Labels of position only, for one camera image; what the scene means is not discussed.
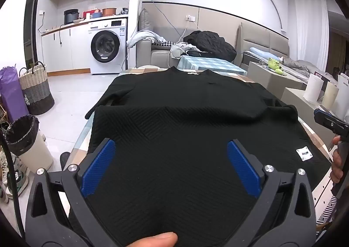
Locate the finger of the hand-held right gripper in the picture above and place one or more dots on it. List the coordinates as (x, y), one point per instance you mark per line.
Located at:
(327, 123)

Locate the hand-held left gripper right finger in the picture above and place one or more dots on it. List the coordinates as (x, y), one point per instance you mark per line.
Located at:
(242, 165)

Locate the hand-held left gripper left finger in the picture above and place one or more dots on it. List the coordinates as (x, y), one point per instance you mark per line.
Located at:
(98, 165)

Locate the black knit sweater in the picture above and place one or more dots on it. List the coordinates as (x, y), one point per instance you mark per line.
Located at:
(177, 140)

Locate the grey clothes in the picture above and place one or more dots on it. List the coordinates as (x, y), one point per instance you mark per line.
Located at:
(182, 49)

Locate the person's right hand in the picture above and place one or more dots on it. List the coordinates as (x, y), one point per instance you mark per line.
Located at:
(336, 165)

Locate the person's left hand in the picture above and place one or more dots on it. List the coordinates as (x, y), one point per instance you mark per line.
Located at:
(155, 240)

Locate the white flat device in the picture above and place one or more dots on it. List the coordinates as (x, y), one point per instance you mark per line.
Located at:
(327, 110)

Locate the plaid tablecloth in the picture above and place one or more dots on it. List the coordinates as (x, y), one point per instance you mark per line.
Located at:
(310, 132)

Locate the cream paper roll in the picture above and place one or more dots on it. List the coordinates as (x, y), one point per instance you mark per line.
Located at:
(330, 97)

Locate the black slipper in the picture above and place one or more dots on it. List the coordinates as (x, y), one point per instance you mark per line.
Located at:
(65, 160)

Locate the white air purifier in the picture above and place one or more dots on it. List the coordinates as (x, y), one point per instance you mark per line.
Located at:
(344, 91)

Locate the white paper towel roll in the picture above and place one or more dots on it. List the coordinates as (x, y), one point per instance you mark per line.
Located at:
(313, 88)

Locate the black framed sign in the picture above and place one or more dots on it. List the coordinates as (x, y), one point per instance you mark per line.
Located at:
(325, 78)

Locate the black white striped bag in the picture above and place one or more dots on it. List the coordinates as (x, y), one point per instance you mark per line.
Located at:
(327, 211)

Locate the grey quilt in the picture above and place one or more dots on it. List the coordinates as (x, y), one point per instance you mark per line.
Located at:
(302, 67)

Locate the cream trash bin black liner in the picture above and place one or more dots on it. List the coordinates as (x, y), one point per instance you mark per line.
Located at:
(32, 154)

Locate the green toy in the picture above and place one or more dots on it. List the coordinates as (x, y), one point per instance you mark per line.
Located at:
(276, 65)

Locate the white green sneaker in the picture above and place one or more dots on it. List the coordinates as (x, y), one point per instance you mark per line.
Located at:
(19, 181)

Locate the white curtain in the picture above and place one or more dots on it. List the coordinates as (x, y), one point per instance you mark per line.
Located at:
(310, 31)

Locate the woven laundry basket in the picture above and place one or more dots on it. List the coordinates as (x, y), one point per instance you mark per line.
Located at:
(36, 91)

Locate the small blue plaid cloth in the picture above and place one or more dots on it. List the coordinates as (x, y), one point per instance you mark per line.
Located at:
(207, 64)

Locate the white round stool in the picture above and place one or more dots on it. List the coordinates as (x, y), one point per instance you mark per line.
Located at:
(148, 66)

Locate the purple bag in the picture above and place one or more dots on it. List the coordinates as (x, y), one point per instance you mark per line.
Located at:
(12, 94)

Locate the white lower kitchen cabinet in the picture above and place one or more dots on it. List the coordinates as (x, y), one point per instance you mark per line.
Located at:
(65, 50)

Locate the grey sofa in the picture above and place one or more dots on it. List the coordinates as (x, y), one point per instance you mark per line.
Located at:
(144, 54)

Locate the white washing machine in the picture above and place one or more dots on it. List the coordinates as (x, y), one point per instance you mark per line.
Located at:
(106, 45)

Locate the black quilted jacket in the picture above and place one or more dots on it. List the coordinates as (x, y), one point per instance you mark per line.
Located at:
(210, 43)

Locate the light blue blanket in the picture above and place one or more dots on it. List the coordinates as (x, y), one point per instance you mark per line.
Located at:
(144, 37)

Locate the houndstooth pillow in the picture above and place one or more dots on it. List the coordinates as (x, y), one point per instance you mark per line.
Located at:
(163, 44)

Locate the red box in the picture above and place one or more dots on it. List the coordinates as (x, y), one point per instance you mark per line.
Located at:
(90, 14)

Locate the grey sofa cushion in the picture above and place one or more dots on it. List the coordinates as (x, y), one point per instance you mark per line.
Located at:
(144, 20)

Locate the brown round pot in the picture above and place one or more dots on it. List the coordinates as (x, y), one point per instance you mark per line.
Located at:
(109, 12)

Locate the white wall socket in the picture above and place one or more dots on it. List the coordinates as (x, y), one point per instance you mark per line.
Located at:
(190, 18)

